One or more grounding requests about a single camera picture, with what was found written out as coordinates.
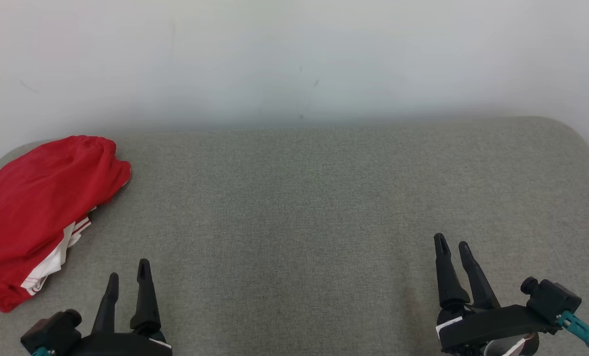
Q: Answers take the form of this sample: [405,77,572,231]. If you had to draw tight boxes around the red shorts with white stripes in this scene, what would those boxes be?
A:
[0,135,132,313]

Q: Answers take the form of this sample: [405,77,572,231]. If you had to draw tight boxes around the grey fabric sofa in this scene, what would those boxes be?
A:
[0,116,589,356]

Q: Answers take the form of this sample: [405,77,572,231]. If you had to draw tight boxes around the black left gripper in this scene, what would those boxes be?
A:
[67,259,172,356]

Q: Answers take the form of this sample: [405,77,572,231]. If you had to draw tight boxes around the red white basketball jersey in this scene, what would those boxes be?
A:
[20,208,97,297]

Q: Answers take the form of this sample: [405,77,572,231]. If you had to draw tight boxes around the teal right camera connector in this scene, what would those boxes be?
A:
[556,311,589,351]

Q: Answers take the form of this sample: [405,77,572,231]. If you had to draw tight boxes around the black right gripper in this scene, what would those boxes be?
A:
[434,233,560,356]

